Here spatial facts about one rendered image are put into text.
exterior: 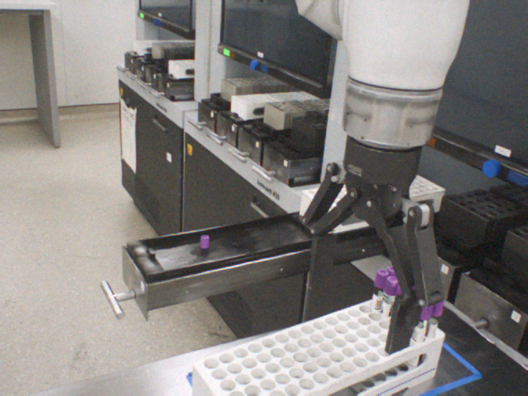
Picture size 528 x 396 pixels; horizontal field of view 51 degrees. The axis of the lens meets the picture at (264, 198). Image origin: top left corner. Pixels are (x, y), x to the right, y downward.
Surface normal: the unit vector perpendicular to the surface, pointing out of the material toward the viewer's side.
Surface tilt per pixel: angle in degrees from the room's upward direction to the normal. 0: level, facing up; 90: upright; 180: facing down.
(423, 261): 63
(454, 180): 90
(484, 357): 0
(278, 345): 0
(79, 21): 90
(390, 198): 90
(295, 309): 90
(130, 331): 0
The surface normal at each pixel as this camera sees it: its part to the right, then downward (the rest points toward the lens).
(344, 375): 0.07, -0.91
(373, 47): -0.65, 0.35
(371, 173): -0.45, 0.33
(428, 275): 0.51, -0.07
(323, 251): 0.54, 0.38
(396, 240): 0.46, -0.29
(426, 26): 0.11, 0.44
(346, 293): -0.87, 0.14
